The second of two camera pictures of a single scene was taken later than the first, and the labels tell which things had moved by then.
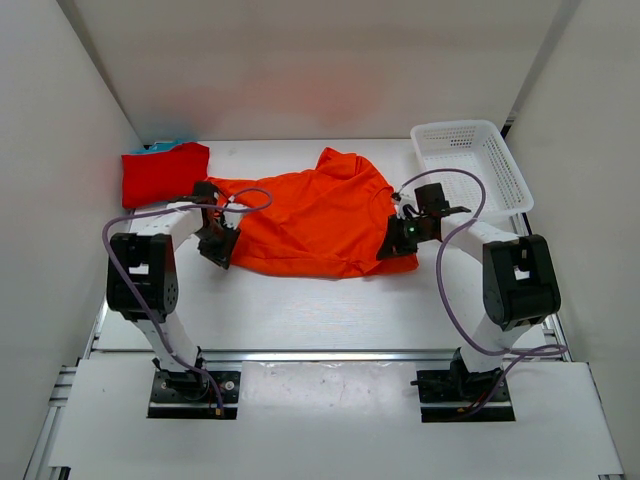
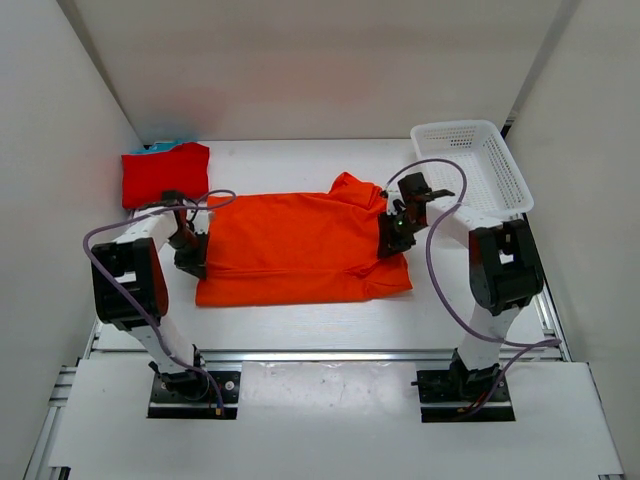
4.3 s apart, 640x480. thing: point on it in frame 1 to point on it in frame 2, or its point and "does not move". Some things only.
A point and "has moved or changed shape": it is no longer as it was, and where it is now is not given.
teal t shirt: (159, 147) does not move
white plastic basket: (478, 147) does not move
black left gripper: (220, 242) to (192, 261)
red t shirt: (151, 178) does not move
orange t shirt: (328, 222) has moved or changed shape
